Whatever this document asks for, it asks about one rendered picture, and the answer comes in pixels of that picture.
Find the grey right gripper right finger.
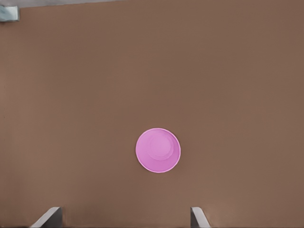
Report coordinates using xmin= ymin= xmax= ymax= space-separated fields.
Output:
xmin=190 ymin=207 xmax=211 ymax=228

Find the pink bowl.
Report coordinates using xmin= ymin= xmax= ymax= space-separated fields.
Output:
xmin=135 ymin=127 xmax=181 ymax=174

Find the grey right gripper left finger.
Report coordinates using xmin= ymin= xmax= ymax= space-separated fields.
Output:
xmin=29 ymin=206 xmax=63 ymax=228

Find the silver frame post foot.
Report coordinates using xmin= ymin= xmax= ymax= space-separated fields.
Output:
xmin=0 ymin=5 xmax=19 ymax=22

